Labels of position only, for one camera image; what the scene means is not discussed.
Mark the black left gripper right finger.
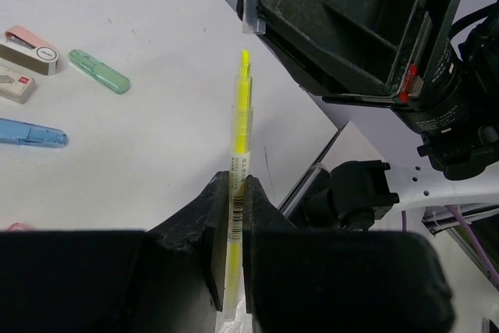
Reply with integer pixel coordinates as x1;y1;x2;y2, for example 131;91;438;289
242;176;455;332

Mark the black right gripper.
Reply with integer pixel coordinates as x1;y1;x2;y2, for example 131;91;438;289
236;0;480;110

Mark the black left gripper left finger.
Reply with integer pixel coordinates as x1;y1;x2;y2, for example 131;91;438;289
1;172;228;332

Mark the yellow highlighter pen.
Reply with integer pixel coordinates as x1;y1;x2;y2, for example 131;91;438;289
222;49;253;321

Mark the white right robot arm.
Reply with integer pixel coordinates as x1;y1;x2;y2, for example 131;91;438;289
237;0;498;230

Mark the pink transparent case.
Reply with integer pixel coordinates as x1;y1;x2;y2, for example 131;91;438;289
6;222;33;232

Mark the green transparent case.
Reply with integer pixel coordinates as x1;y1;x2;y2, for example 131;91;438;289
69;49;131;94

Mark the blue transparent case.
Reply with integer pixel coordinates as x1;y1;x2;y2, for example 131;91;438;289
1;119;69;148

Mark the staples box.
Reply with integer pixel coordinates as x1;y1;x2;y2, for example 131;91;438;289
1;66;36;104

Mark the pink mini stapler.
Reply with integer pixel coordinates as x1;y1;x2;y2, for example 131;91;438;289
1;26;59;76

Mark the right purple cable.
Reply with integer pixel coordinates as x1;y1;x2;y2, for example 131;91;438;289
401;204;499;287

